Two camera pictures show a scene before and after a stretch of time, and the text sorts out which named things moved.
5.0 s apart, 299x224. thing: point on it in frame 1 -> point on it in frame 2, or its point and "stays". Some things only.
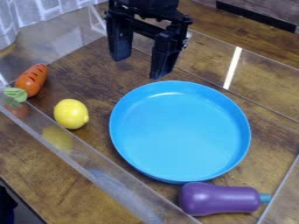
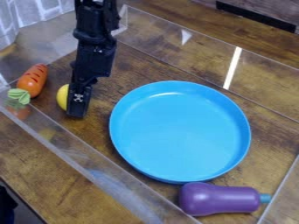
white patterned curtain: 22,13 stays
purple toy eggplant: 202,199 stays
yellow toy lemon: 71,114 -> 62,96
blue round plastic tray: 181,131 stays
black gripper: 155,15 -> 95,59
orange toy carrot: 28,81 stays
